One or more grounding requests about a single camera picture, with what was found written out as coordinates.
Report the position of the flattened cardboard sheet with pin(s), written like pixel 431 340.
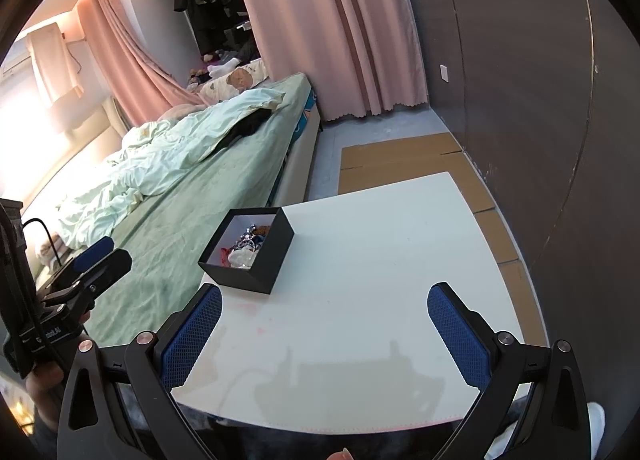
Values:
pixel 443 220

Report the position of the light green duvet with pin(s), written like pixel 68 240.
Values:
pixel 153 158

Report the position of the dark brown wardrobe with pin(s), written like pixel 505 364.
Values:
pixel 544 97

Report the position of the white sock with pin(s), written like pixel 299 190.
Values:
pixel 219 70

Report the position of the green bed sheet mattress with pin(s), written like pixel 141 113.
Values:
pixel 166 234

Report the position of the pink side curtain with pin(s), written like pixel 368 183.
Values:
pixel 141 87

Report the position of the black jewelry box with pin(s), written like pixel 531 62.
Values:
pixel 266 230

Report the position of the hanging pink towel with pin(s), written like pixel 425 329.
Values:
pixel 53 65

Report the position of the left hand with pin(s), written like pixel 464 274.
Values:
pixel 40 383

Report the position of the bear print pillow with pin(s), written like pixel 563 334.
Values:
pixel 244 77

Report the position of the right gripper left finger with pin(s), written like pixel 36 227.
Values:
pixel 117 402

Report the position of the white wall switch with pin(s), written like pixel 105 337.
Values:
pixel 444 74

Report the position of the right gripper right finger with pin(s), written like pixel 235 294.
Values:
pixel 497 364

